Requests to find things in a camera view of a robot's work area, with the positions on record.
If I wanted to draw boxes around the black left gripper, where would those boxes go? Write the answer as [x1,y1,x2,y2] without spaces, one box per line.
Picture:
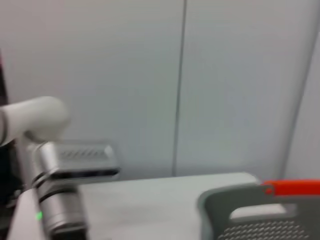
[53,226,88,240]

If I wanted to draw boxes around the grey perforated storage basket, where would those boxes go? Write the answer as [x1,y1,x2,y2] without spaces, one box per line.
[198,181,320,240]

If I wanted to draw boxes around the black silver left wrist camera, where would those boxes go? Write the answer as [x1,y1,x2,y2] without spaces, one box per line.
[41,141,121,181]

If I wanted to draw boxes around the orange basket handle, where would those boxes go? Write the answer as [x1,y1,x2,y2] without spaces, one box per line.
[261,178,320,197]

